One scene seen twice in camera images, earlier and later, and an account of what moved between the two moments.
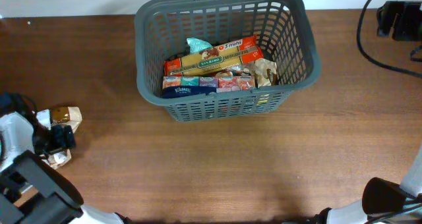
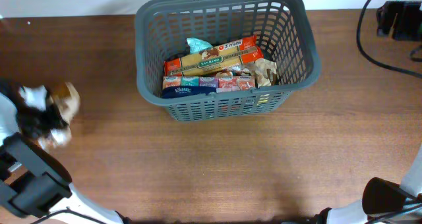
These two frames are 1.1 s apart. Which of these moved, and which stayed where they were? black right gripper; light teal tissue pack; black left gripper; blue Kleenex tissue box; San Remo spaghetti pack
Moved: black left gripper
Stayed: light teal tissue pack; black right gripper; San Remo spaghetti pack; blue Kleenex tissue box
